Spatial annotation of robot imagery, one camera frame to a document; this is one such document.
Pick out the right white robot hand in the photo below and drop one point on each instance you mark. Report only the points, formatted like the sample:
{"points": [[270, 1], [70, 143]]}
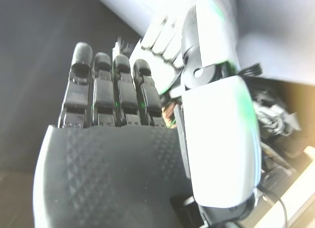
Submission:
{"points": [[110, 176]]}

